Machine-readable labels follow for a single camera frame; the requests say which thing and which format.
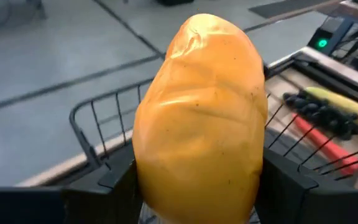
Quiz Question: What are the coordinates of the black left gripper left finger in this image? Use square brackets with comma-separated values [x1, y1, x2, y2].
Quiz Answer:
[61, 142, 142, 224]

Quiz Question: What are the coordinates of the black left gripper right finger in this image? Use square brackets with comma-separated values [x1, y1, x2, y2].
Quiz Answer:
[255, 147, 354, 224]

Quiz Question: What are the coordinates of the red chili pepper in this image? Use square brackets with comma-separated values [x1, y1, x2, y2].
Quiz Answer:
[291, 113, 358, 177]

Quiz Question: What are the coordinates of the black grape bunch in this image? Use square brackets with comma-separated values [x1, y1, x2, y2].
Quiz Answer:
[283, 90, 358, 141]

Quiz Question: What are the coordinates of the yellow banana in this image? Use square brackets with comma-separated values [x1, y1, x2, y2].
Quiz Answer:
[305, 86, 358, 153]

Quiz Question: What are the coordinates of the golden bread roll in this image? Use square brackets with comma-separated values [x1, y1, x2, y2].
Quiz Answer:
[131, 13, 269, 224]

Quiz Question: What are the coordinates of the black box with green light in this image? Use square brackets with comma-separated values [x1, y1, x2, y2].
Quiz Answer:
[308, 17, 354, 57]

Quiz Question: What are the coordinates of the black wire basket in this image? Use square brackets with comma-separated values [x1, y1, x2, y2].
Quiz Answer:
[69, 77, 358, 187]

